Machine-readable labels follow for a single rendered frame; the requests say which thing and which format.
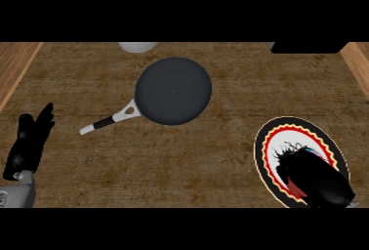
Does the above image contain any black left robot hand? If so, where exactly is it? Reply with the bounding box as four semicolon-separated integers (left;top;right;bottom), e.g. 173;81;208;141
1;103;56;182

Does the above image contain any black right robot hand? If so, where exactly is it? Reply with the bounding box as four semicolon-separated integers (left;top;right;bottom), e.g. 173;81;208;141
273;142;357;209

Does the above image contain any black red patterned plate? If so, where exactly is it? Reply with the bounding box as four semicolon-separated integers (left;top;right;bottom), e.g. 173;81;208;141
252;115;351;209

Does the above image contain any dark grey frying pan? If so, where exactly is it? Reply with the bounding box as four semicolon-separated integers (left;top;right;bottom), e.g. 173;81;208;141
78;57;214;136

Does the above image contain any white round bowl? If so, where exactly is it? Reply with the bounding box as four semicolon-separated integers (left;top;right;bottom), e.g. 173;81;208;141
117;41;159;54

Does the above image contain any black appliance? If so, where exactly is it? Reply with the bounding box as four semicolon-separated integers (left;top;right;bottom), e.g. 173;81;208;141
270;41;348;55

